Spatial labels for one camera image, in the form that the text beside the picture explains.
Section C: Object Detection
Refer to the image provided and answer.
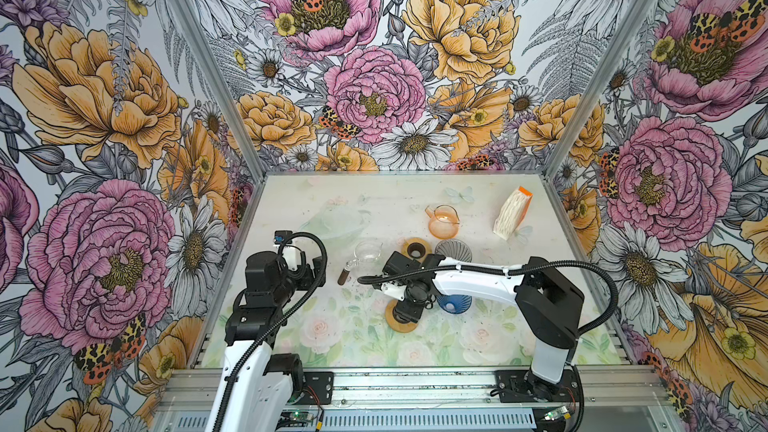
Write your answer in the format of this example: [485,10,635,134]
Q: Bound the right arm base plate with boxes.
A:
[493,368,583,403]

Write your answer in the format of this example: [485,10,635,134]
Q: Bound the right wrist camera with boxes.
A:
[379,282,407,301]

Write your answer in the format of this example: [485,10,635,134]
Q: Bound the clear glass carafe brown handle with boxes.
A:
[337,239,383,286]

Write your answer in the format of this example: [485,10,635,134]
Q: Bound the wooden ring holder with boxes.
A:
[401,237,432,262]
[384,300,417,334]

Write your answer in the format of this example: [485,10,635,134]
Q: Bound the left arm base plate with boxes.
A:
[288,371,335,406]

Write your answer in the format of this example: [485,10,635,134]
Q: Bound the grey ribbed dripper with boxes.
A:
[434,239,473,262]

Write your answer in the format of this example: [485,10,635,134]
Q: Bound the green circuit board right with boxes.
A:
[543,405,571,421]

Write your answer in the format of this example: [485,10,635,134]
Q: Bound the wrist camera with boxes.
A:
[274,230,301,272]
[379,282,407,301]

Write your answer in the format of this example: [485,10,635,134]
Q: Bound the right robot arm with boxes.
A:
[359,252,584,402]

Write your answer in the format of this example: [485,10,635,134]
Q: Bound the green circuit board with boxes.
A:
[543,405,571,421]
[276,411,319,429]

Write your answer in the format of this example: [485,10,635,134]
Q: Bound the orange glass pitcher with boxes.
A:
[425,204,461,240]

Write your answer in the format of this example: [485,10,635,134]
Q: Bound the blue ribbed dripper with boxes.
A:
[436,294,473,315]

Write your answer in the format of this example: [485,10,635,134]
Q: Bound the aluminium front rail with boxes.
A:
[157,364,669,412]

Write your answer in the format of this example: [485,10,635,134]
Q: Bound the coffee filter pack orange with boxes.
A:
[492,187,533,240]

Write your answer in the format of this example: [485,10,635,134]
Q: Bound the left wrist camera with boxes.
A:
[274,230,301,272]

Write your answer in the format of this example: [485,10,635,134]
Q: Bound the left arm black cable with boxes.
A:
[211,231,329,432]

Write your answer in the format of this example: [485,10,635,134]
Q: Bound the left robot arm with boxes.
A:
[206,246,326,431]

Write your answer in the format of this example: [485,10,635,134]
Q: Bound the green circuit board left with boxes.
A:
[276,411,319,429]

